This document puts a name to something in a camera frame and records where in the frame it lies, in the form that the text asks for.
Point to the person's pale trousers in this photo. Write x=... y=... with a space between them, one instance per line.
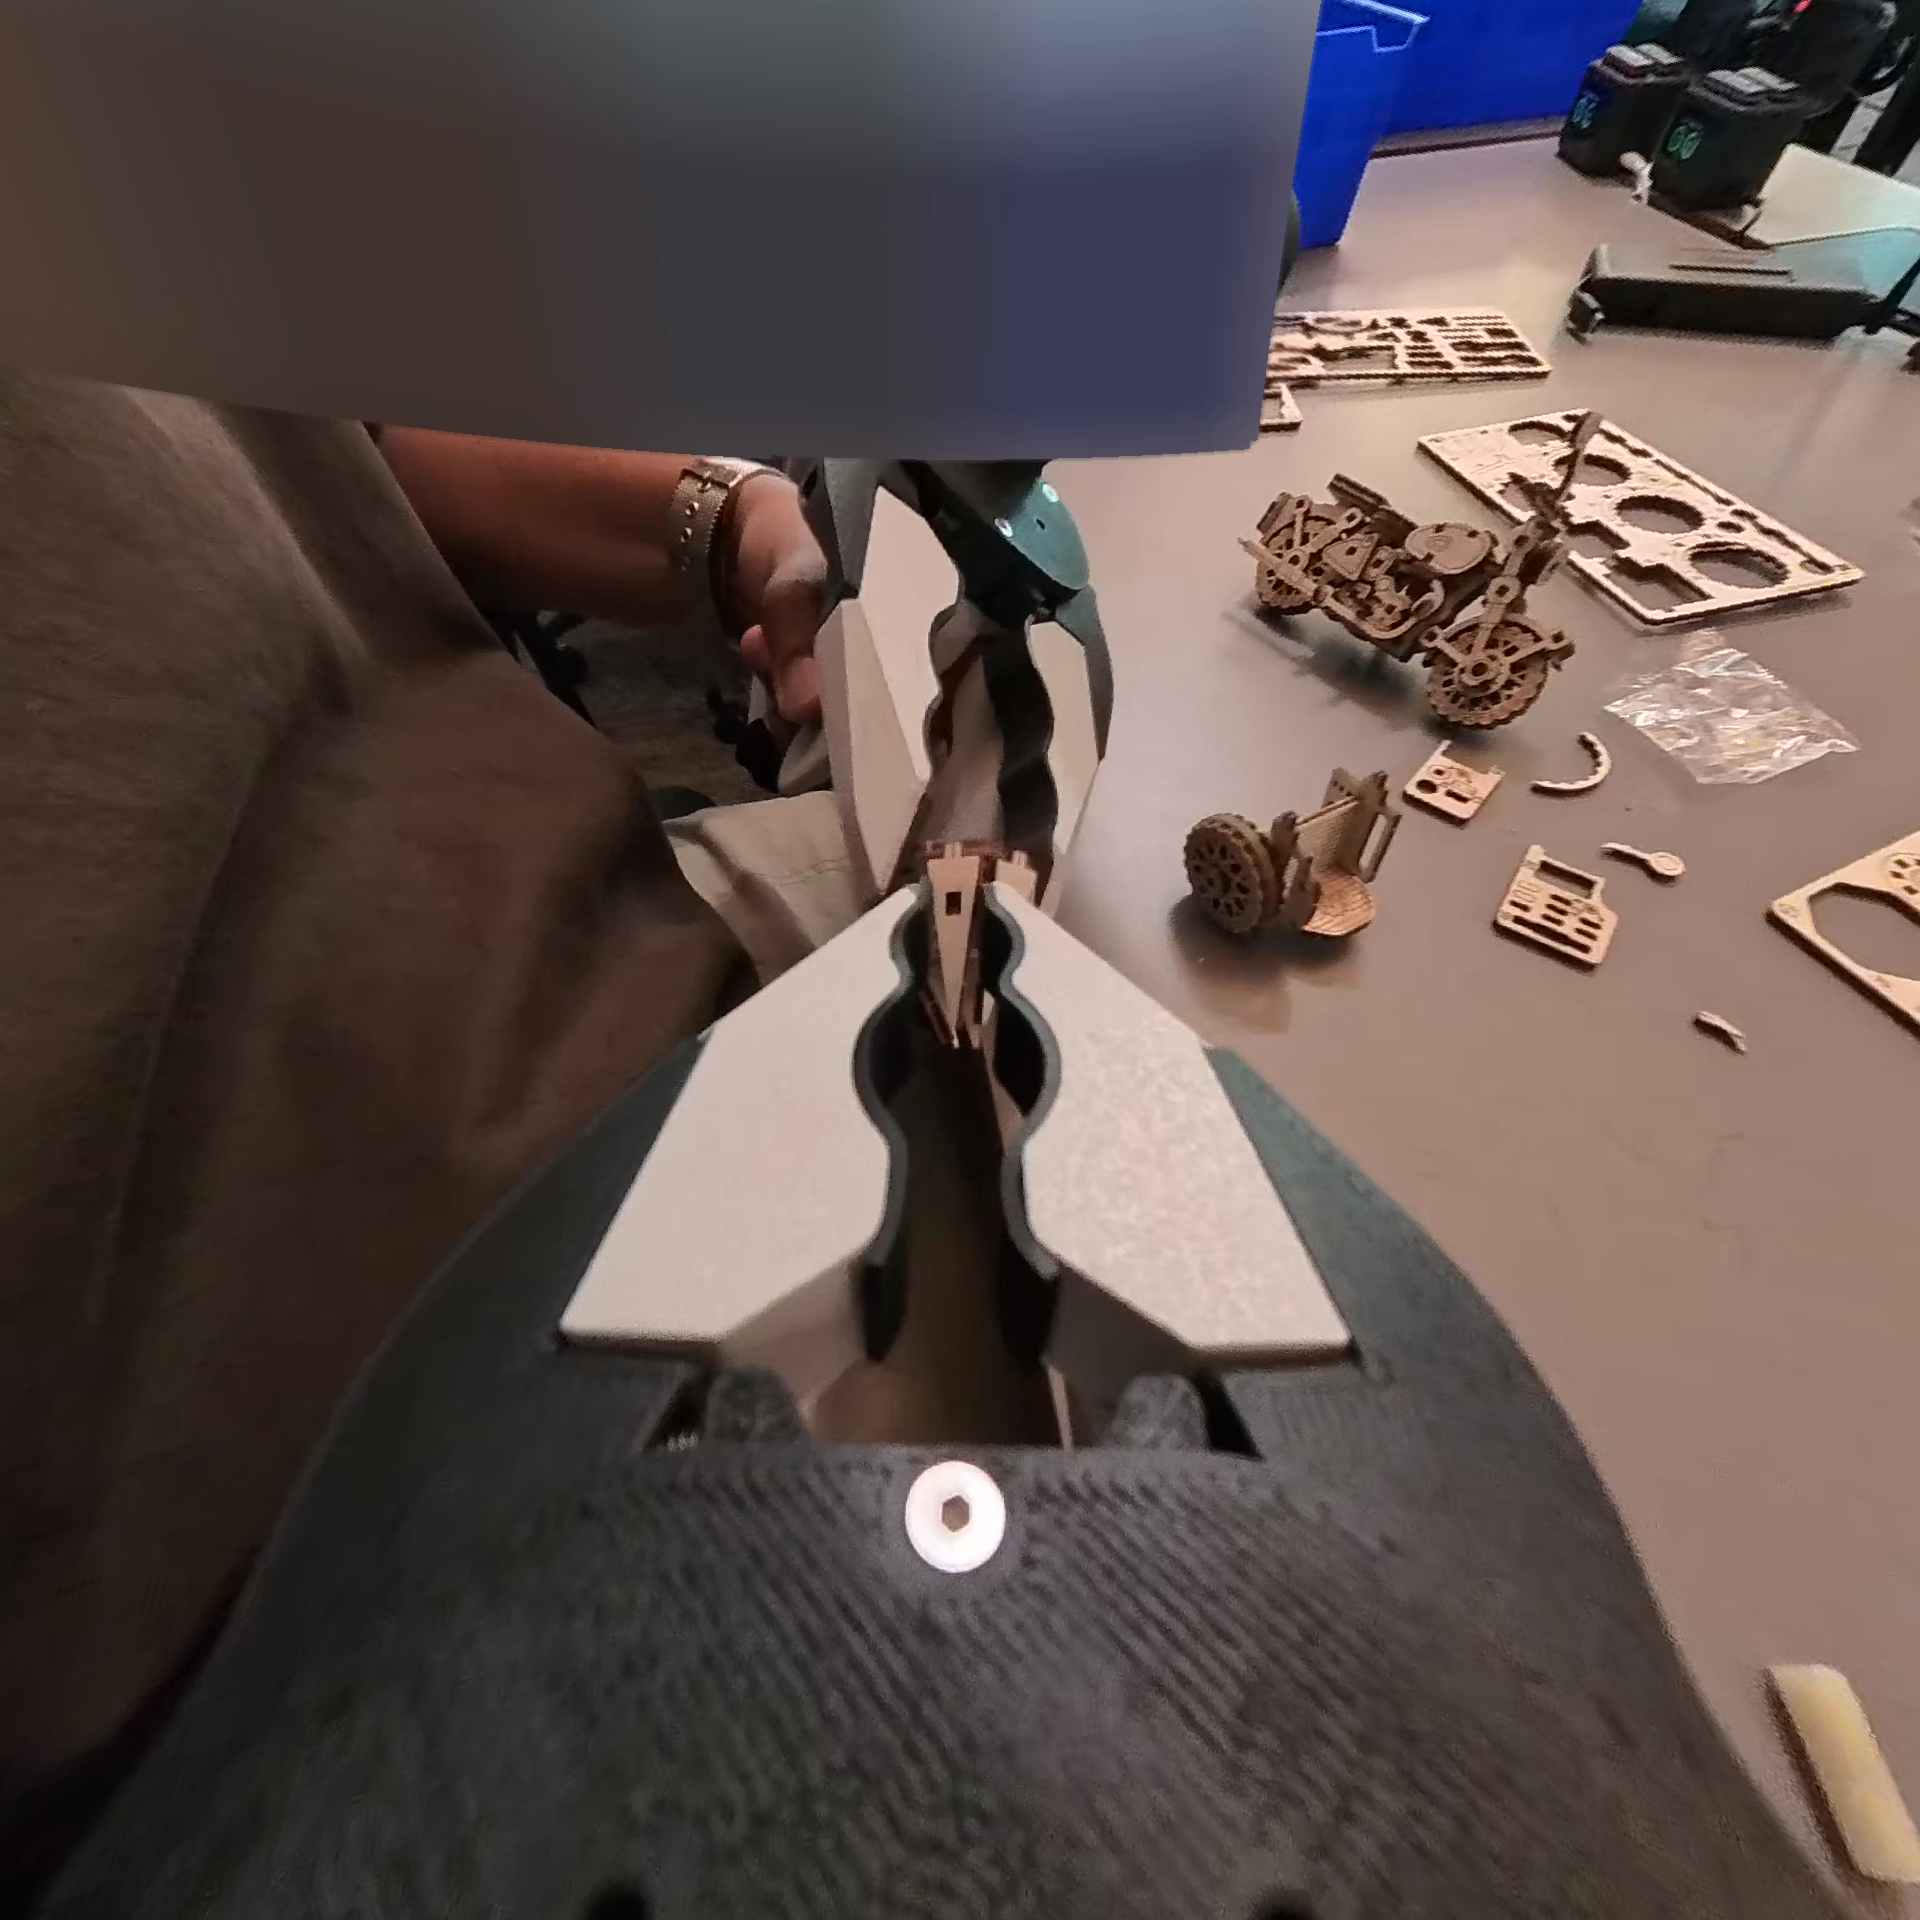
x=782 y=884

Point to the person's brown shirt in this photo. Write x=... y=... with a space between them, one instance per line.
x=299 y=975

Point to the brown studded wristband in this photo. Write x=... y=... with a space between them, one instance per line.
x=718 y=533

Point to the curved wooden piece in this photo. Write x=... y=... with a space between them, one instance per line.
x=1581 y=768

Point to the wooden sheet with large cutouts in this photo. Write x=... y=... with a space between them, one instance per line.
x=1867 y=924

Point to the slotted wooden grille piece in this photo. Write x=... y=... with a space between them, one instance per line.
x=1553 y=907

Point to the pale foam strip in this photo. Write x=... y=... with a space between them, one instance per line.
x=1844 y=1769

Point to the wooden motorcycle model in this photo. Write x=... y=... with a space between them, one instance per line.
x=1395 y=576

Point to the black device with green logo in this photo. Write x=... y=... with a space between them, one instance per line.
x=1620 y=105
x=1733 y=142

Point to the wooden sheet with round holes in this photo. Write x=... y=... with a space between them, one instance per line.
x=1697 y=526

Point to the person's left hand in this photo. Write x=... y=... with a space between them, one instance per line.
x=782 y=600

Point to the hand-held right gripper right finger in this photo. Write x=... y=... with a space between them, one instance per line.
x=1172 y=1198

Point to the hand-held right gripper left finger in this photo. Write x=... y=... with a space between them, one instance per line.
x=751 y=1185

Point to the black chair base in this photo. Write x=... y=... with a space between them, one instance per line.
x=563 y=660

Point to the small wooden model part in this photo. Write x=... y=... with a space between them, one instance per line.
x=959 y=930

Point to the square wooden piece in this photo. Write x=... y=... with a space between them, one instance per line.
x=1451 y=784

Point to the person's left forearm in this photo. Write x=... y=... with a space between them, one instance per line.
x=555 y=510

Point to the clear plastic bag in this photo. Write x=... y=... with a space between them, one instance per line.
x=1724 y=711

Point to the wooden wheel subassembly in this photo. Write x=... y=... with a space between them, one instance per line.
x=1291 y=869

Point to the long black flat device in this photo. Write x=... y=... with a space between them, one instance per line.
x=1724 y=294

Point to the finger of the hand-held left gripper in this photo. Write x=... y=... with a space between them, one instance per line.
x=1084 y=703
x=870 y=719

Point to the wooden sheet with small cutouts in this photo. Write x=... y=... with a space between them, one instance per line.
x=1411 y=353

